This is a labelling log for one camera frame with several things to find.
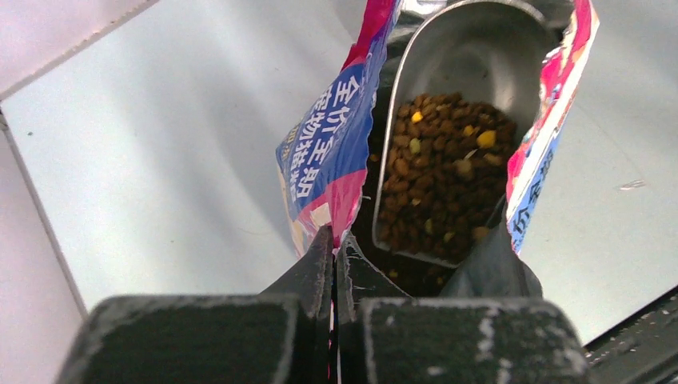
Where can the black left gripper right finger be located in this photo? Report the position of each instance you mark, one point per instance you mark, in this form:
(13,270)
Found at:
(386,336)

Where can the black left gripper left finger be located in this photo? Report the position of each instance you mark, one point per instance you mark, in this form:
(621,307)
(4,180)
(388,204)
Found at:
(281,335)

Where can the pet food bag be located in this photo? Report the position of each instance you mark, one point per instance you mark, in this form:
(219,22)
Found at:
(323,159)

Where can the metal food scoop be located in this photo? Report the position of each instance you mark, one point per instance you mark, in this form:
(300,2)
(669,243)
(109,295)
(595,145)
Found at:
(487,51)

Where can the brown pet food kibble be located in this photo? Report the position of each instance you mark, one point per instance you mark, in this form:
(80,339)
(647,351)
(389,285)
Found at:
(434,179)

